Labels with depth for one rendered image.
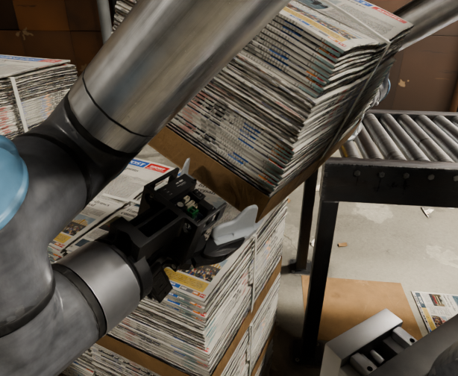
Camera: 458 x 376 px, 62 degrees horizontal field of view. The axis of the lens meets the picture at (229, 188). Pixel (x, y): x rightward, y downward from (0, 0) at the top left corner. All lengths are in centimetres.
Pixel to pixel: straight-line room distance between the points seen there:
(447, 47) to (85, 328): 435
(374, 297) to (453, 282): 42
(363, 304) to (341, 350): 123
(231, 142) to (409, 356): 35
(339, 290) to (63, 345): 163
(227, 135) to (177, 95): 18
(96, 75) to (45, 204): 10
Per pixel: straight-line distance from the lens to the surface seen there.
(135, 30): 28
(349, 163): 110
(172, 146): 51
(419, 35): 87
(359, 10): 66
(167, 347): 71
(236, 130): 45
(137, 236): 34
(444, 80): 456
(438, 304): 196
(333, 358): 62
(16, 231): 25
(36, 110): 101
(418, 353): 58
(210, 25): 26
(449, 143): 138
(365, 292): 189
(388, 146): 127
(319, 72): 40
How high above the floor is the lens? 123
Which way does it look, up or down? 28 degrees down
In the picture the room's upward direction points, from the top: straight up
